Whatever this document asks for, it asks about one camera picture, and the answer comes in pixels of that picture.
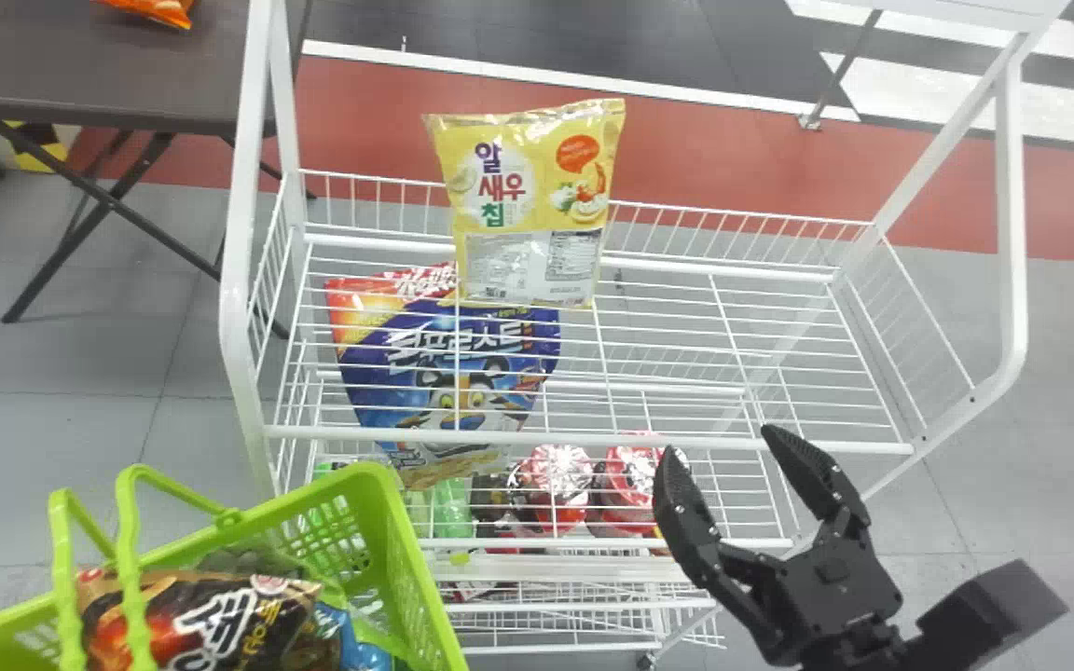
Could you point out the blue cereal bag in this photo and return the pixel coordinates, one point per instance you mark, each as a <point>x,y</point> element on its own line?
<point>444,359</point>

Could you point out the green basket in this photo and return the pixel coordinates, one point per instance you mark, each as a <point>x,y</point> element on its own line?
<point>402,559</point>

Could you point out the red noodle cup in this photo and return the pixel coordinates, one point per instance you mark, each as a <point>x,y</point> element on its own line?
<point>556,480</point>
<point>632,485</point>

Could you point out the blue snack packet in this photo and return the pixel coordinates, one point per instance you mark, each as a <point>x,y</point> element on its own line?
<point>355,648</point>

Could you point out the black snack packet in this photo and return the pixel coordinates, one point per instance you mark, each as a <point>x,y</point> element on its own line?
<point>211,620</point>

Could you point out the dark side table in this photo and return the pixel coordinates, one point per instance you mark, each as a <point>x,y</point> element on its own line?
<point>80,56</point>

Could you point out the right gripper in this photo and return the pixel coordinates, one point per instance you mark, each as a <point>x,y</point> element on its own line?
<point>835,596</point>

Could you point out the yellow snack packet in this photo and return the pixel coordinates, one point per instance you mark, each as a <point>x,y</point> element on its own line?
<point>537,177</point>

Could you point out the orange snack packet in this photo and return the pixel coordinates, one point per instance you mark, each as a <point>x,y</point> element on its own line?
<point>155,7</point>

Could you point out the green bottle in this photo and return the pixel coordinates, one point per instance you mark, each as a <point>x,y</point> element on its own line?
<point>451,508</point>

